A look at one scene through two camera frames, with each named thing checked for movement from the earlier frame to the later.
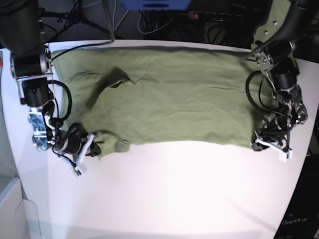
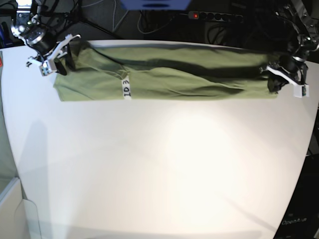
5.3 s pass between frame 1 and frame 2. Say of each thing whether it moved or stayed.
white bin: stayed
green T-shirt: moved
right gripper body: moved
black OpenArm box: stayed
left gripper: moved
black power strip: stayed
